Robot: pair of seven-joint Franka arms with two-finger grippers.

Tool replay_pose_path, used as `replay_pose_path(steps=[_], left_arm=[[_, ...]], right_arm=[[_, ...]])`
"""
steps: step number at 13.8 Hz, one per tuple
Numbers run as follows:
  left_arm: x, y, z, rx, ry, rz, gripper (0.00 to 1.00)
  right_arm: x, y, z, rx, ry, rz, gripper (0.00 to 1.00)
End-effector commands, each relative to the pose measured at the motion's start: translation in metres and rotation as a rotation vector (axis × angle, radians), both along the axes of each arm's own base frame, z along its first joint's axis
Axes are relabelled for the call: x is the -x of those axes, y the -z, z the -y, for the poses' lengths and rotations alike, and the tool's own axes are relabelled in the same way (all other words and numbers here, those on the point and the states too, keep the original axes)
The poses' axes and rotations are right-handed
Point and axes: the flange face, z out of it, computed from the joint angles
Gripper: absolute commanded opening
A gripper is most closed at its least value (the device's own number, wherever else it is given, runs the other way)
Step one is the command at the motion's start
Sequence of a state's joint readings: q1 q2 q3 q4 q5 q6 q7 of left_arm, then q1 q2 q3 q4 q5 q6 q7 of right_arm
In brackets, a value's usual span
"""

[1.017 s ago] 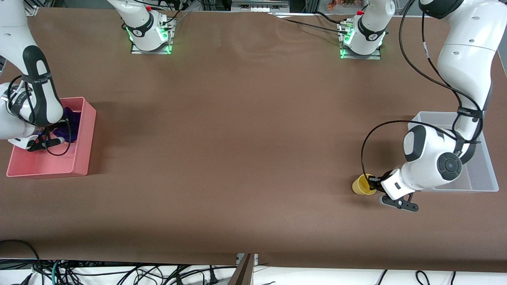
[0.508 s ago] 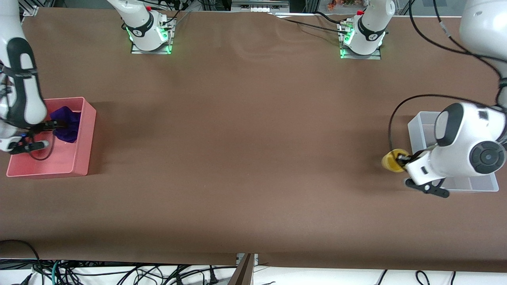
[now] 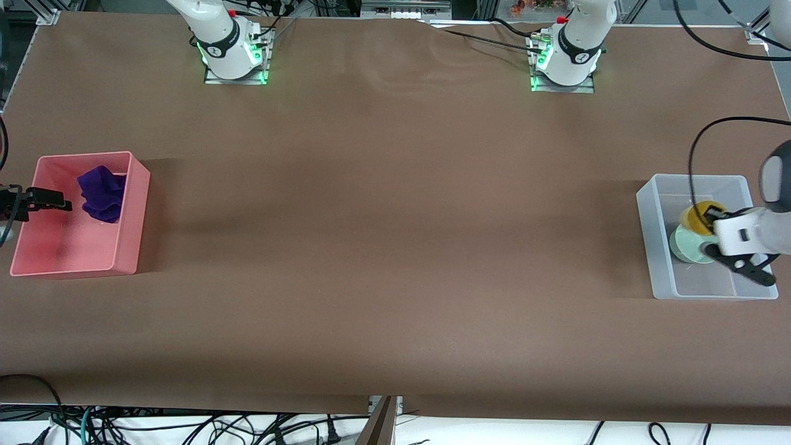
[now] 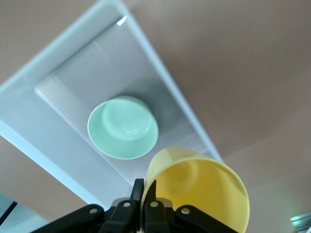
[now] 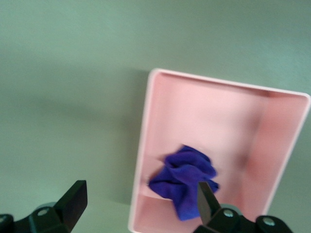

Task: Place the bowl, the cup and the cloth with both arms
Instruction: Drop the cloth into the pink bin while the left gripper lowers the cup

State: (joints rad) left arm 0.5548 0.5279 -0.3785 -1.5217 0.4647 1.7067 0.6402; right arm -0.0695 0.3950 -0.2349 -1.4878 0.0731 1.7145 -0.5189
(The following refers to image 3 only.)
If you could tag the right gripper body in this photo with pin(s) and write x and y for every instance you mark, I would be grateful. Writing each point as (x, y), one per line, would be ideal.
(18, 202)

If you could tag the yellow cup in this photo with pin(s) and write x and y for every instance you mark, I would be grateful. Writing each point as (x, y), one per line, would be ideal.
(692, 219)

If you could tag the green bowl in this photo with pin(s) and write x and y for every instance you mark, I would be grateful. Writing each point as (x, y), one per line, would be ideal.
(686, 247)

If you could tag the purple cloth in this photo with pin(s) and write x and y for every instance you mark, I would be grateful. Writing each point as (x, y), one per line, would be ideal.
(99, 191)

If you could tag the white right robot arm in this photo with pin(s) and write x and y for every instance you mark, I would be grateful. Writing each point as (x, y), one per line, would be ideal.
(222, 49)

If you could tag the pink plastic bin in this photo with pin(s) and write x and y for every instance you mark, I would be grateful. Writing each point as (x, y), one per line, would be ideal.
(74, 247)

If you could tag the clear plastic bin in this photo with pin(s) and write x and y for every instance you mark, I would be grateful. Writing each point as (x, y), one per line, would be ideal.
(661, 204)

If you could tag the orange colourful object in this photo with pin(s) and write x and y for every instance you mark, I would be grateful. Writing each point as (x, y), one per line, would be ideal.
(531, 6)

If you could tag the brown table cover sheet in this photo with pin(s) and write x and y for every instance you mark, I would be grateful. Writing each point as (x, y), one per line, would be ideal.
(395, 247)

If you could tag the grey power strip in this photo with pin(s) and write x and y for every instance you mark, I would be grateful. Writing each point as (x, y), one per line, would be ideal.
(405, 9)

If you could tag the aluminium frame profile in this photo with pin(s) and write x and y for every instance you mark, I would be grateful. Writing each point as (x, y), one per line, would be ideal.
(757, 31)
(46, 13)

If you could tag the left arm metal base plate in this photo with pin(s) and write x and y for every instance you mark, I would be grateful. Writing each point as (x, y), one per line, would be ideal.
(584, 88)

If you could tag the metal bracket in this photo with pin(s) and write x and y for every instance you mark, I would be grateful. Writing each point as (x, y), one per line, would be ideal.
(398, 405)

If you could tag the brown wooden post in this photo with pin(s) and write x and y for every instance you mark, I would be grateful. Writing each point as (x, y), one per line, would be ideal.
(378, 429)

